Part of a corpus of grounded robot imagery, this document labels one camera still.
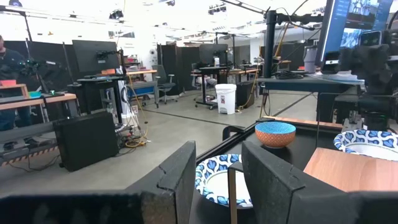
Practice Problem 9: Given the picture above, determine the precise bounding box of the desk with blue panel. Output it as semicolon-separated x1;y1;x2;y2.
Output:
126;68;160;109

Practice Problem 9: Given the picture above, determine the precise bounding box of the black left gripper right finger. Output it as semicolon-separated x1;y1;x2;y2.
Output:
241;141;398;224

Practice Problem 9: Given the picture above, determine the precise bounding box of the blue white paper bowl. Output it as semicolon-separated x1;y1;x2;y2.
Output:
195;154;253;209
333;129;398;162

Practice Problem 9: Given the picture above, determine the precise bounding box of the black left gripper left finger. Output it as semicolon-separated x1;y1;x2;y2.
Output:
0;140;197;224

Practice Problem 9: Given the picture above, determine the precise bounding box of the dark grey desk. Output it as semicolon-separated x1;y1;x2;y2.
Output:
257;75;365;124

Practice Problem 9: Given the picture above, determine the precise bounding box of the black computer tower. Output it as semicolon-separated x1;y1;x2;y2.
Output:
52;111;120;172

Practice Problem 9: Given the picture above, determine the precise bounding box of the black bin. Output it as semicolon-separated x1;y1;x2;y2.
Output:
235;80;257;109

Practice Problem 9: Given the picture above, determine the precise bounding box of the grey tumbler cup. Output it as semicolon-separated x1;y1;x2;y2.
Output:
303;45;318;74

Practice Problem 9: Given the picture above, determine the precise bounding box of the wooden top desk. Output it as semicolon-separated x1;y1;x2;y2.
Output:
0;92;78;125

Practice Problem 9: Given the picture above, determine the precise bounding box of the hazard striped black platform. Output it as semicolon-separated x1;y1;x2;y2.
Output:
0;119;60;167

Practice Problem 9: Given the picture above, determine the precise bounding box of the black table mat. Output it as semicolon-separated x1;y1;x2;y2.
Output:
189;123;343;224

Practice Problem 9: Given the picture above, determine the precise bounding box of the grey office chair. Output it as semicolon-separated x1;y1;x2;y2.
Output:
152;64;178;105

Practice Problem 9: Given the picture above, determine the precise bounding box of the yellow cable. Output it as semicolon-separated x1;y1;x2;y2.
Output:
123;71;149;149

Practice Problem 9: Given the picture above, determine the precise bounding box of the person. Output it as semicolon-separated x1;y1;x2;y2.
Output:
0;34;32;131

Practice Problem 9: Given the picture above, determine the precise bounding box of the black coiled cable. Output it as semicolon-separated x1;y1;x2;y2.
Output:
274;70;305;80

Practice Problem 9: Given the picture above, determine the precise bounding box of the orange patterned ceramic bowl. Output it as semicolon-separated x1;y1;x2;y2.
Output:
254;121;297;149

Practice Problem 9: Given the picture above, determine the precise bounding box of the black monitor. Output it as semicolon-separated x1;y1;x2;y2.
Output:
198;43;229;67
72;39;121;74

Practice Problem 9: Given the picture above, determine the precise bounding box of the black standing desk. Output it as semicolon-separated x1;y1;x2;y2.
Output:
190;65;229;110

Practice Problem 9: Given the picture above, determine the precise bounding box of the white trash can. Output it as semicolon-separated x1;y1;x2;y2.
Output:
215;83;238;115

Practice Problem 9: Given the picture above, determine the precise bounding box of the computer monitor with blue screen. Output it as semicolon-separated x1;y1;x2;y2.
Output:
315;0;395;67

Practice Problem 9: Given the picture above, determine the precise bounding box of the black monitor stand pole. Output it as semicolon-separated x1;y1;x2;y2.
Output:
263;9;324;78

